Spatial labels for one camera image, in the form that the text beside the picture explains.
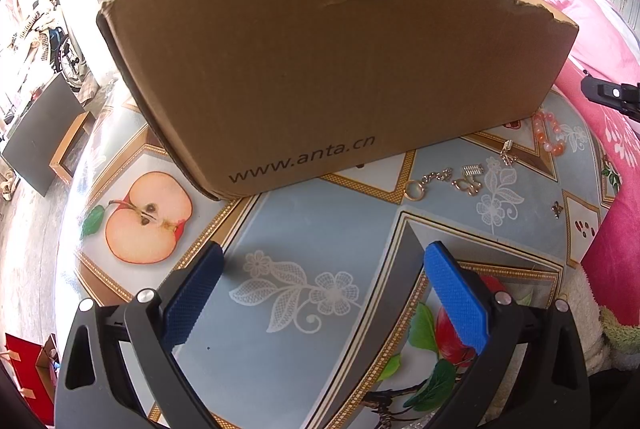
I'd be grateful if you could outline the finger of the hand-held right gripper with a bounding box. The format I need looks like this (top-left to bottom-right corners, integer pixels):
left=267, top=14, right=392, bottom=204
left=581, top=76, right=640, bottom=121

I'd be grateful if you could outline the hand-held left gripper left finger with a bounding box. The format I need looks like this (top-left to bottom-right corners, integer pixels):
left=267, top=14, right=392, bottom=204
left=55, top=243, right=224, bottom=429

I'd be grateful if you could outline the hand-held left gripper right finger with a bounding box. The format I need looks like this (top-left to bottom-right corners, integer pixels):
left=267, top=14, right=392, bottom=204
left=424, top=241, right=592, bottom=429

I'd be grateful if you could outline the pink bead bracelet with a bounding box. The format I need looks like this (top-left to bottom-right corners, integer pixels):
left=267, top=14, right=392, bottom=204
left=531, top=109, right=569, bottom=157

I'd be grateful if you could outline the gold swirl charm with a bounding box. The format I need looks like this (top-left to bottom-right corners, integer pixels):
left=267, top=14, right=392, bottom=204
left=451, top=176, right=482, bottom=198

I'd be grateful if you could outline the gold chain with ring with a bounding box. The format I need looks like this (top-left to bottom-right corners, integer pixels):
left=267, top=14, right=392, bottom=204
left=405, top=166, right=454, bottom=202

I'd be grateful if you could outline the brown cardboard box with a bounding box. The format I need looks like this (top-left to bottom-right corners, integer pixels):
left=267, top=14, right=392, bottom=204
left=96, top=0, right=580, bottom=201

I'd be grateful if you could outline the pink floral blanket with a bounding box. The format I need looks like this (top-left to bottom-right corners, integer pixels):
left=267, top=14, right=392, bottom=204
left=537, top=0, right=640, bottom=300

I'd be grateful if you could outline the white fleece garment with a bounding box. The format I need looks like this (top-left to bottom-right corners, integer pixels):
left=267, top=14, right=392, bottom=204
left=575, top=266, right=640, bottom=375

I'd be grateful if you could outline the small open cardboard box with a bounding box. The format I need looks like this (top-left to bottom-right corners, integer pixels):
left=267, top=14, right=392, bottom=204
left=35, top=334, right=62, bottom=391

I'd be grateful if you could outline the green fuzzy cloth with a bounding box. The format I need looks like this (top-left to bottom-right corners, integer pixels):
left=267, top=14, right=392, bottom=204
left=600, top=306, right=640, bottom=357

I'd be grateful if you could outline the red paper bag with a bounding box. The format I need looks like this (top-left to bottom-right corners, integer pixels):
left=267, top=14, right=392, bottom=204
left=4, top=333, right=57, bottom=426

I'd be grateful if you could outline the pair of beige shoes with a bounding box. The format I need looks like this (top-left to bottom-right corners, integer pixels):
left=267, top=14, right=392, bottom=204
left=0, top=173, right=19, bottom=203

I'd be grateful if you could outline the grey cabinet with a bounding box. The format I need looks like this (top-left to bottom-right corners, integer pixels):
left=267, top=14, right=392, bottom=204
left=0, top=73, right=87, bottom=197

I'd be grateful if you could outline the wheelchair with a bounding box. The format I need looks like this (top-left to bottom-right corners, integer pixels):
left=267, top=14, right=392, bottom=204
left=50, top=26, right=97, bottom=92

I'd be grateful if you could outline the pile of clothes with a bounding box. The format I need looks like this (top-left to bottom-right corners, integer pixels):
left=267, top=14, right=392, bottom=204
left=15, top=0, right=66, bottom=45

